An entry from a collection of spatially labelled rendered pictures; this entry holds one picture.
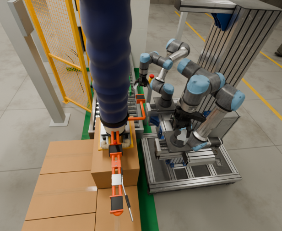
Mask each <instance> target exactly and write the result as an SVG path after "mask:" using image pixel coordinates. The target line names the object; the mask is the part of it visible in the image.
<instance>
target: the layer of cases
mask: <svg viewBox="0 0 282 231"><path fill-rule="evenodd" d="M93 143H94V139H88V140H71V141H55V142H50V143H49V147H48V150H47V153H46V156H45V159H44V162H43V165H42V168H41V171H40V175H39V177H38V181H37V184H36V186H35V189H34V193H33V196H32V199H31V202H30V205H29V208H28V211H27V215H26V218H25V221H24V223H23V226H22V230H21V231H141V219H140V210H139V200H138V190H137V185H129V186H124V189H125V193H126V195H128V199H129V202H130V206H131V207H130V210H131V214H132V217H133V222H132V221H131V217H130V213H129V210H128V206H127V203H126V199H125V195H124V191H123V189H122V195H123V213H122V214H121V215H120V216H115V215H114V214H110V211H111V199H110V196H112V187H108V188H99V189H97V186H96V184H95V181H94V179H93V177H92V175H91V166H92V153H93Z"/></svg>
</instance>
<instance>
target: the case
mask: <svg viewBox="0 0 282 231"><path fill-rule="evenodd" d="M99 119H100V118H99V117H96V124H95V133H94V143H93V153H92V166H91V175H92V177H93V179H94V181H95V184H96V186H97V189H99V188H108V187H112V185H111V183H112V179H111V178H112V162H111V161H112V158H111V157H109V153H108V150H102V151H98V136H99ZM130 123H131V131H132V139H133V146H134V147H133V148H124V149H123V155H122V157H120V161H121V168H122V170H123V185H124V186H129V185H137V181H138V176H139V170H140V166H139V158H138V151H137V143H136V132H135V125H134V121H130Z"/></svg>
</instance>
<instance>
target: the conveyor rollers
mask: <svg viewBox="0 0 282 231"><path fill-rule="evenodd" d="M130 81H132V76H131V71H130ZM128 97H129V98H128V101H131V102H127V104H128V109H136V106H135V104H136V103H135V101H134V100H135V98H134V94H131V96H130V95H128ZM129 113H136V110H129ZM96 114H99V111H98V110H97V111H96ZM130 116H133V117H137V114H130ZM95 117H99V115H96V116H95ZM134 125H135V127H138V123H134Z"/></svg>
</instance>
